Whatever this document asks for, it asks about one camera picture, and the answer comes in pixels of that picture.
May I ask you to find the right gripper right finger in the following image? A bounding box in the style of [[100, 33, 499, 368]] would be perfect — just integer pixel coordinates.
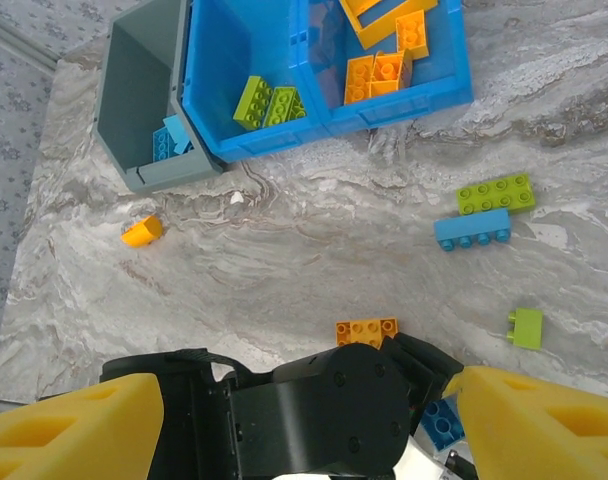
[[443, 365, 608, 480]]

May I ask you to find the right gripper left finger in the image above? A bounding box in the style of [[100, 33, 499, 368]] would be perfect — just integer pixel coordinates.
[[0, 372, 164, 480]]

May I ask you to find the small green lego brick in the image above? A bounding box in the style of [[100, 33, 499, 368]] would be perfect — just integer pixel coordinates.
[[507, 307, 544, 350]]

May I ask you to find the orange curved lego brick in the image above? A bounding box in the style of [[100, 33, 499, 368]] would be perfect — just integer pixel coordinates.
[[120, 214, 164, 249]]

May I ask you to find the blue sloped lego brick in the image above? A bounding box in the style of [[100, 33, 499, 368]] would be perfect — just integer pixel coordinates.
[[162, 113, 195, 154]]

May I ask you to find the blue plastic bin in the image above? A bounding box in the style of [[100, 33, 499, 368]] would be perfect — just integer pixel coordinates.
[[181, 0, 331, 164], [296, 0, 475, 139]]

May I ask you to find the grey plastic bin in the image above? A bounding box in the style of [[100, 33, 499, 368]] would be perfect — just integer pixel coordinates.
[[92, 0, 225, 196]]

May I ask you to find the orange lego window frame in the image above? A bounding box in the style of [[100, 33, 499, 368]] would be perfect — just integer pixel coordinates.
[[338, 0, 440, 51]]

